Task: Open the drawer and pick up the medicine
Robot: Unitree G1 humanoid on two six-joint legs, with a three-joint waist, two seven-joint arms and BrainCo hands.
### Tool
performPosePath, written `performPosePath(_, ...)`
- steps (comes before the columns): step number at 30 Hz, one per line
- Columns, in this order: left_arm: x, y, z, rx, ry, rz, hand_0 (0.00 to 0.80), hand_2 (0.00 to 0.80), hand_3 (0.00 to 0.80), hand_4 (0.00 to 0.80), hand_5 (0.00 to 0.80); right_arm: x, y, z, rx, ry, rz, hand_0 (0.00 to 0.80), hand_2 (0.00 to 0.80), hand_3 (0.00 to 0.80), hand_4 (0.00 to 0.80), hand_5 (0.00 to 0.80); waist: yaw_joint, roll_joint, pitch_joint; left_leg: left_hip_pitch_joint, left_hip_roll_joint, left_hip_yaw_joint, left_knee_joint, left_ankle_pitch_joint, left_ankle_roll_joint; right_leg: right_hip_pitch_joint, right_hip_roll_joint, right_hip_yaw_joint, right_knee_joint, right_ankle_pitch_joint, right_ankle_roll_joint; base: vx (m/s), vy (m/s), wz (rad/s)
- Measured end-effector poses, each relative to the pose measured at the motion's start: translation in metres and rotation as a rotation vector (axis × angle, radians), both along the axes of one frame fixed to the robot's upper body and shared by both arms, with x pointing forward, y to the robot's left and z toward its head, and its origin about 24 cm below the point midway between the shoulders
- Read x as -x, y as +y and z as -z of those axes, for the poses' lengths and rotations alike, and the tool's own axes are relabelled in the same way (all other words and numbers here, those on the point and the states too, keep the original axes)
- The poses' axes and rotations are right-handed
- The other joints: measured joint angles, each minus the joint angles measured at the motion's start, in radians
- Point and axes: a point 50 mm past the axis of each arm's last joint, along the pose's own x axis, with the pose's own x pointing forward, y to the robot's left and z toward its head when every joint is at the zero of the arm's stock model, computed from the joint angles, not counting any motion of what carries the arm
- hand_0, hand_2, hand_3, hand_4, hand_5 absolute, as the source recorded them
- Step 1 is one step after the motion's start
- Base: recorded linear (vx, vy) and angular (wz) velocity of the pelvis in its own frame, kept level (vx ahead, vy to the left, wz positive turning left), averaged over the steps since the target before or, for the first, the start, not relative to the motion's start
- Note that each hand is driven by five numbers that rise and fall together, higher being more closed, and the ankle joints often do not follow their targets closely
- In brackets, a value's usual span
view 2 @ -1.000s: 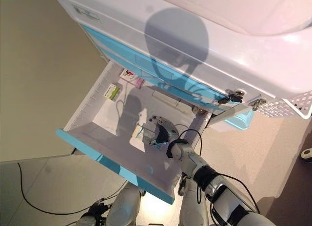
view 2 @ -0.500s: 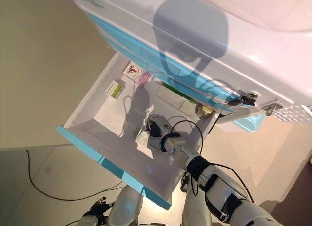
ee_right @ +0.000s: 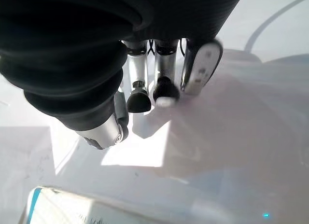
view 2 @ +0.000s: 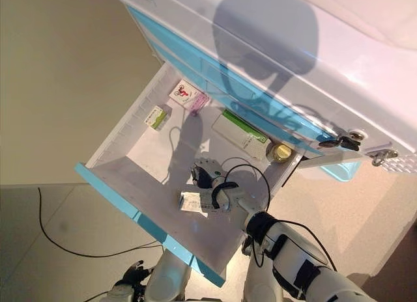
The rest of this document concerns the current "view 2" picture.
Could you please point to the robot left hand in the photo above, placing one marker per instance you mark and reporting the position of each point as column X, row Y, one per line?
column 137, row 276

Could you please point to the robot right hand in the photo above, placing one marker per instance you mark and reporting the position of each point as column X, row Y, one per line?
column 208, row 172

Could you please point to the white medicine box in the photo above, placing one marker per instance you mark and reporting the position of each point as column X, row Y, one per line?
column 193, row 202

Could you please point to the blue-front cart drawer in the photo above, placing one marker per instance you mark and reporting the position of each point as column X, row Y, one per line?
column 146, row 172

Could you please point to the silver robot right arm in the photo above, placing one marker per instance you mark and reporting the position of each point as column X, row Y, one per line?
column 293, row 250

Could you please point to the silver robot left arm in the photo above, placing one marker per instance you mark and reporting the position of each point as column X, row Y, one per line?
column 120, row 293

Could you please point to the pink medicine box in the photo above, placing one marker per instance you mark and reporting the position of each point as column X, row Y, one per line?
column 198, row 103

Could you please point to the long green white box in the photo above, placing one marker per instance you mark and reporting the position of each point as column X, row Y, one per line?
column 238, row 132

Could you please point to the small green white box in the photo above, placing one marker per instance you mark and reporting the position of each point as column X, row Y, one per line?
column 158, row 118

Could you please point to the gold lid jar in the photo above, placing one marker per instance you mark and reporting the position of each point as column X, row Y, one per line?
column 281, row 151

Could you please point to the white box with red print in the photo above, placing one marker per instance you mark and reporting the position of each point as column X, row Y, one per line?
column 183, row 92

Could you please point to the robot right leg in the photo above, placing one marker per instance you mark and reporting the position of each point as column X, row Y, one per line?
column 260, row 282

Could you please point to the blue cart side bin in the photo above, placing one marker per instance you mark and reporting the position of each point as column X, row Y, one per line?
column 342, row 172

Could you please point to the black key bunch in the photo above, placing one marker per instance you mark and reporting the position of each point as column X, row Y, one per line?
column 342, row 142

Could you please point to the white blue medical cart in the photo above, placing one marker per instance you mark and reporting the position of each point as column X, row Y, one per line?
column 325, row 54

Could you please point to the metal cart latch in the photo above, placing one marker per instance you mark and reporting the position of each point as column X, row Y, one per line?
column 384, row 157

